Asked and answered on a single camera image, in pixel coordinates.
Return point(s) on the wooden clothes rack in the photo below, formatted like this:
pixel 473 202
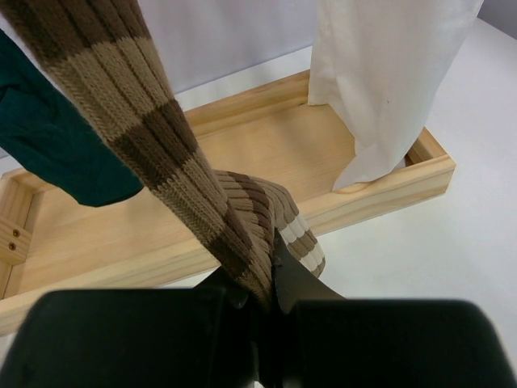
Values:
pixel 49 241

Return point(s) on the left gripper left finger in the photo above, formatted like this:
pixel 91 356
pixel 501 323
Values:
pixel 196 337

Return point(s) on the white sheer garment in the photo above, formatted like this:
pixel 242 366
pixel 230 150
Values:
pixel 378 65

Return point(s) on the brown striped sock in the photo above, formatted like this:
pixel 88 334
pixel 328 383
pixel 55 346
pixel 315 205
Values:
pixel 102 56

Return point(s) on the teal sock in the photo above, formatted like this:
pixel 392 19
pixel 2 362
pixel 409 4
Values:
pixel 42 130

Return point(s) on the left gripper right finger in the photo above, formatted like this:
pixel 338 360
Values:
pixel 318 338

